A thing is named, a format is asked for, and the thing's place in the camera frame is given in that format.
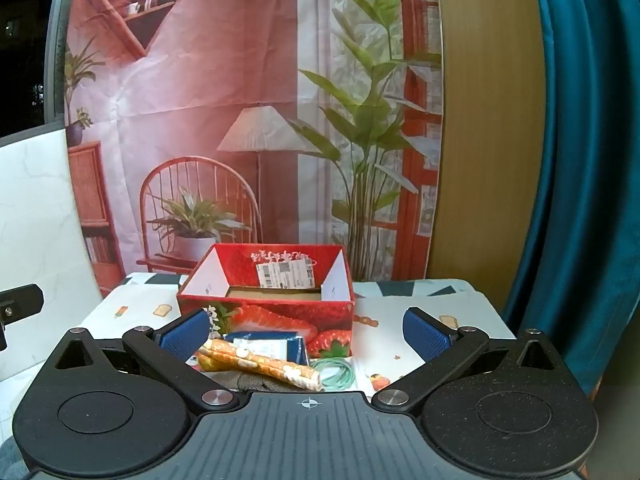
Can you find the yellow snack packet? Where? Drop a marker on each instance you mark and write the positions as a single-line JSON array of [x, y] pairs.
[[250, 360]]

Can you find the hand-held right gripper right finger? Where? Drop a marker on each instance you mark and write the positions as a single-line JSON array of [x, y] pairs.
[[425, 335]]

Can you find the red strawberry print box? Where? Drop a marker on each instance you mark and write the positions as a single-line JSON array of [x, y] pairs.
[[280, 317]]

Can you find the dark window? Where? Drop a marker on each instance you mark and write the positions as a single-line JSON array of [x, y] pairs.
[[25, 35]]

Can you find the black soft eye mask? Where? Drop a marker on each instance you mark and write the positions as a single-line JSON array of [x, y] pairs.
[[260, 382]]

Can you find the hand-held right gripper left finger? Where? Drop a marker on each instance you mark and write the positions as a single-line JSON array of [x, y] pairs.
[[182, 337]]

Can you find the wall poster of room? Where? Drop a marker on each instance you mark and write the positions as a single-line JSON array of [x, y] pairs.
[[200, 85]]

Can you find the white marble board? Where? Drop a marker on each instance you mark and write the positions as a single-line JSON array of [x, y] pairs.
[[35, 210]]

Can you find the wooden panel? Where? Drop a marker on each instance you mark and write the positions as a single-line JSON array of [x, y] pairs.
[[490, 110]]

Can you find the blue packet with white label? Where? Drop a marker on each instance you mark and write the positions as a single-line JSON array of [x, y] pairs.
[[280, 347]]

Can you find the printed white tablecloth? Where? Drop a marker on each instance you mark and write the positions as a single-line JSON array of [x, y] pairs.
[[150, 305]]

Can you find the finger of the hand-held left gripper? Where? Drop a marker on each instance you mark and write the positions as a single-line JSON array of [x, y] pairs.
[[22, 301]]

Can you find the teal curtain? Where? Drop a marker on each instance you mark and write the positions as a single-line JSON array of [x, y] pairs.
[[590, 160]]

